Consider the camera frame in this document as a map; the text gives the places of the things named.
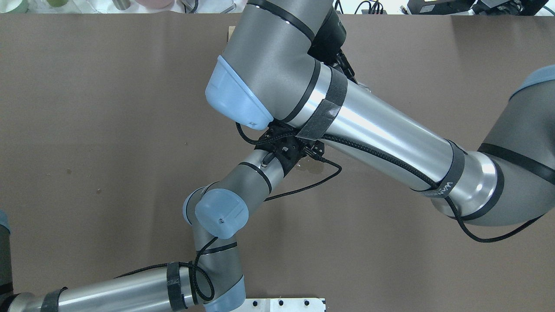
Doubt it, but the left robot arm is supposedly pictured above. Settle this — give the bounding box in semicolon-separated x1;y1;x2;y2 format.
1;119;236;301

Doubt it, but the wooden cutting board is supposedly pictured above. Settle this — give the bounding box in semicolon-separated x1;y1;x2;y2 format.
227;26;235;42

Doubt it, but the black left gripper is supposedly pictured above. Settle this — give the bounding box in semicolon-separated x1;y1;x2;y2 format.
254;122;325;175

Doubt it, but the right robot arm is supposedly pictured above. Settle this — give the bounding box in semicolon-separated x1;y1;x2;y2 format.
206;0;554;226

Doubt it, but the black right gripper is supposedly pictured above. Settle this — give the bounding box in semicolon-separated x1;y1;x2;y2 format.
308;6;357;83

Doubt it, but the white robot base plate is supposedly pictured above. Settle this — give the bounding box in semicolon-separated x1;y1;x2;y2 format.
234;298;326;312

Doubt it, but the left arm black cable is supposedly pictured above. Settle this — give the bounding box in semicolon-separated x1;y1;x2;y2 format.
114;147;343;302

